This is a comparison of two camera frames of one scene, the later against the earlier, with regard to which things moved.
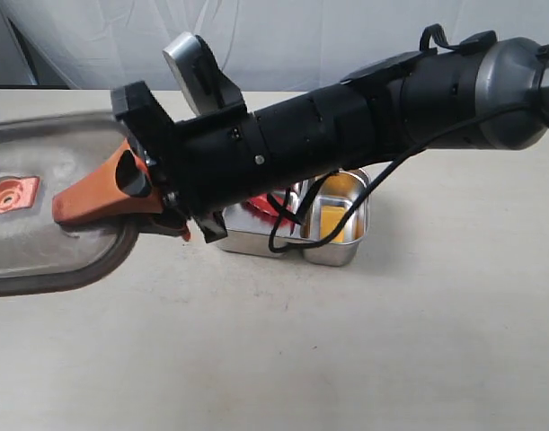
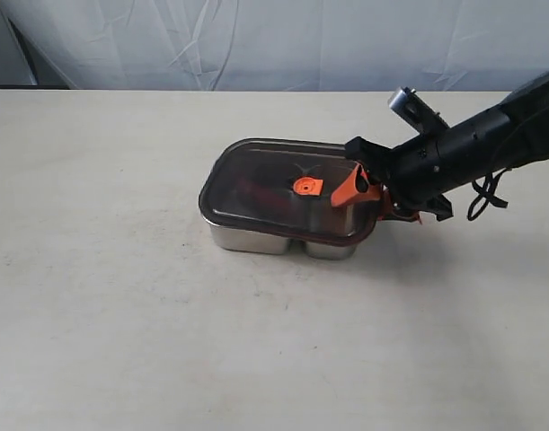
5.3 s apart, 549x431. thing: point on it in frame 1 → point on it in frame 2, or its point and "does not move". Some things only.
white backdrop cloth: [267, 45] does not move
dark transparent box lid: [30, 157] → [284, 188]
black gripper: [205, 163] → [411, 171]
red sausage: [264, 203] does not move
